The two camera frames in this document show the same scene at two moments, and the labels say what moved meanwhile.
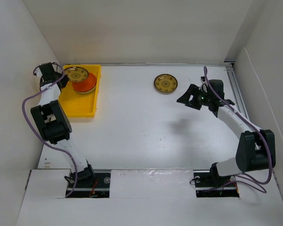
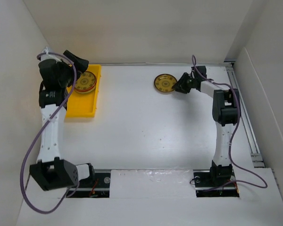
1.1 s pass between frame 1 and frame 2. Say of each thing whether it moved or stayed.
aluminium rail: stayed
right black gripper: moved
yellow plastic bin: stayed
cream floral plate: stayed
